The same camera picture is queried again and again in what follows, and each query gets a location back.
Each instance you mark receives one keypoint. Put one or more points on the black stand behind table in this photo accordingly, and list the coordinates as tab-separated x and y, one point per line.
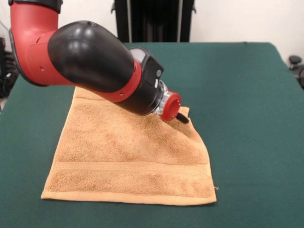
154	21

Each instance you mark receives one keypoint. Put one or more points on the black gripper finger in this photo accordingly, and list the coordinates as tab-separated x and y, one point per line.
183	118

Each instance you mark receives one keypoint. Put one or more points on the dark tripod base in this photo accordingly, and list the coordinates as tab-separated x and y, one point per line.
294	59
7	71

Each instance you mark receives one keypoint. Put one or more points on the dark green table cloth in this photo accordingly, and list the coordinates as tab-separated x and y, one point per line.
237	118

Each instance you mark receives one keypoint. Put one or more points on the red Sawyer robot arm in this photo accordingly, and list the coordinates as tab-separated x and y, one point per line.
83	59

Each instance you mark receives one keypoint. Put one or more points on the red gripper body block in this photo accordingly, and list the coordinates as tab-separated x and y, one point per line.
171	107

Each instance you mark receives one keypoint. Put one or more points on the tan terry towel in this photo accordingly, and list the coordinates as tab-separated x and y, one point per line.
118	154

